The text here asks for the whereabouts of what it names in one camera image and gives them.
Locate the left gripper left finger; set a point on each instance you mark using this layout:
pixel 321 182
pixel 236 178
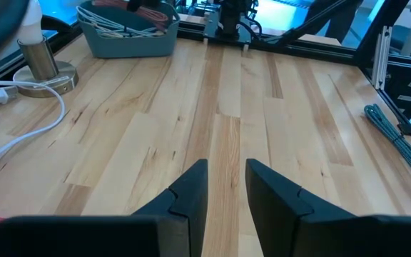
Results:
pixel 184 221

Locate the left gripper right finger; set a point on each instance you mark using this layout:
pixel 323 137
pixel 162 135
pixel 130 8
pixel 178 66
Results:
pixel 284 228

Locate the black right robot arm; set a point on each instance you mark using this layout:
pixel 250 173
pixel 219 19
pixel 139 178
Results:
pixel 230 18

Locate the teal plastic basket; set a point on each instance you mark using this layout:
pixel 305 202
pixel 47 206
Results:
pixel 134 46

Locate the brass lamp base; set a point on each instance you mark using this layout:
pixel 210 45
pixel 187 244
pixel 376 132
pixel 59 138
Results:
pixel 45 71

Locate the white light bulb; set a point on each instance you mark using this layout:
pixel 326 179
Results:
pixel 30 28

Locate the black arched bracket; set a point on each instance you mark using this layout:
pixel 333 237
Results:
pixel 57 23

